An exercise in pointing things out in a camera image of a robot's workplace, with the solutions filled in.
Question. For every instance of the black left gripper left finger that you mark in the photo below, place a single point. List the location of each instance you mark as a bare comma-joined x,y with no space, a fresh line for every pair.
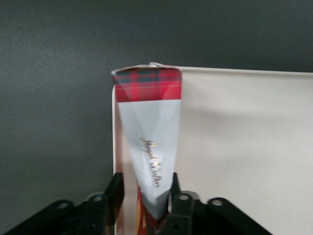
113,195

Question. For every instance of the red cookie box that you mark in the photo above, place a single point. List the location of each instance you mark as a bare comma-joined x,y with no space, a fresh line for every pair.
151,137

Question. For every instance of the beige plastic tray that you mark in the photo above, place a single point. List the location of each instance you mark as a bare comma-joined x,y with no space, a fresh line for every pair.
244,134

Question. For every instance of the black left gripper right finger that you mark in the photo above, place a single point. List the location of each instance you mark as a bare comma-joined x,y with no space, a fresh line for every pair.
179,210

